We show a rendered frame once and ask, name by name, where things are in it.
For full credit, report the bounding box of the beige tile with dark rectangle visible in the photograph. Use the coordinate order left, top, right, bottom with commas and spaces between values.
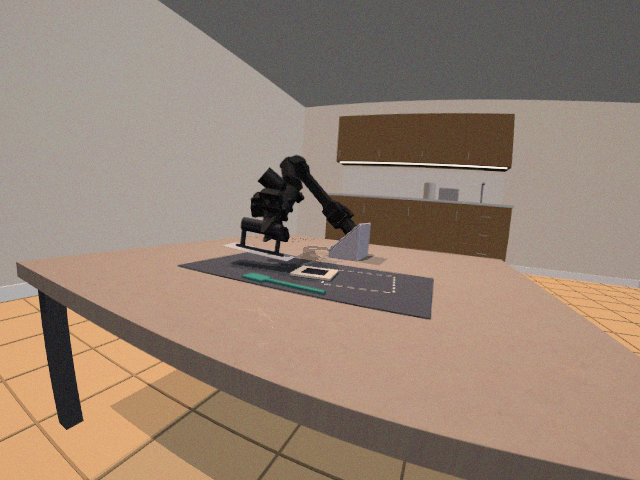
290, 266, 339, 281

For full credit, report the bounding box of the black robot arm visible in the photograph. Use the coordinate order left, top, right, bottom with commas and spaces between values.
251, 155, 356, 235

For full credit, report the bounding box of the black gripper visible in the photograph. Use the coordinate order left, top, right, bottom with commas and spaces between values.
259, 188, 293, 242

